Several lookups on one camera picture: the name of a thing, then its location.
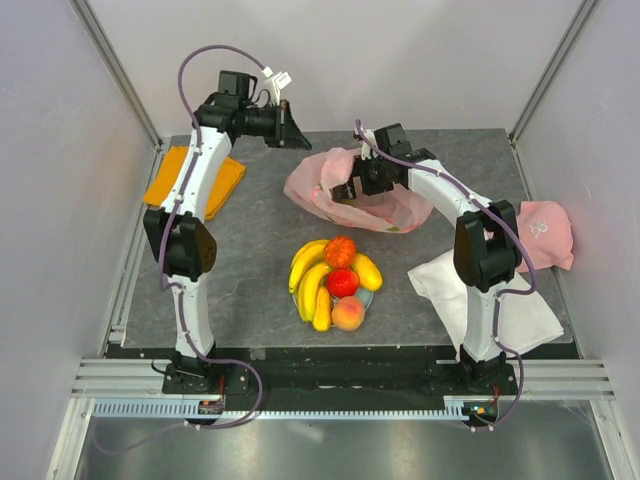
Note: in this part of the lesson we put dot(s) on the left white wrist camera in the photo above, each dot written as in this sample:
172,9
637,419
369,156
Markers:
274,83

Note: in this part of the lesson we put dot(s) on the red tomato fruit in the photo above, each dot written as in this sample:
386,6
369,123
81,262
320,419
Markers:
342,283

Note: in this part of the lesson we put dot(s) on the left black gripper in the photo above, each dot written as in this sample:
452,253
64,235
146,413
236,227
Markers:
287,134

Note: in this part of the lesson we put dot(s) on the white folded cloth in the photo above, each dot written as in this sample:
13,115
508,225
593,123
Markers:
525,322

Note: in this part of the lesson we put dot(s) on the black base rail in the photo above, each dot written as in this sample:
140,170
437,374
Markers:
431,371

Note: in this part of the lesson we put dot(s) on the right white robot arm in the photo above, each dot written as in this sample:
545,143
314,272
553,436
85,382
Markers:
486,247

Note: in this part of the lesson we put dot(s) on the peach fruit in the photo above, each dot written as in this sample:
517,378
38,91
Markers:
348,313

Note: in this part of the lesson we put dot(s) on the yellow mango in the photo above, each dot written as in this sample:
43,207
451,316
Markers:
322,316
369,275

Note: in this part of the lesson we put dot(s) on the pink peach plastic bag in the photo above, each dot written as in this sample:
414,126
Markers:
310,187

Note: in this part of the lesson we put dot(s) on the slotted cable duct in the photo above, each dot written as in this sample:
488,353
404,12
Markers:
199,410

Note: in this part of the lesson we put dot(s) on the orange folded cloth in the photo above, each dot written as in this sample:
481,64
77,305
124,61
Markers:
228,177

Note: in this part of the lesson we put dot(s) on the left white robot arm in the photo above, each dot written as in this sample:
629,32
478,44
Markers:
182,245

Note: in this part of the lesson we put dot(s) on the yellow banana bunch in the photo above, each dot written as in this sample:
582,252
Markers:
308,289
307,257

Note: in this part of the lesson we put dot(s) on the pink cap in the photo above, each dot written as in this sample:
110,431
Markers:
545,232

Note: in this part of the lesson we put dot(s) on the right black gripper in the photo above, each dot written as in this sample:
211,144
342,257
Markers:
359,170

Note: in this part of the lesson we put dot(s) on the beige and blue plate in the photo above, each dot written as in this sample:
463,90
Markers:
363,295

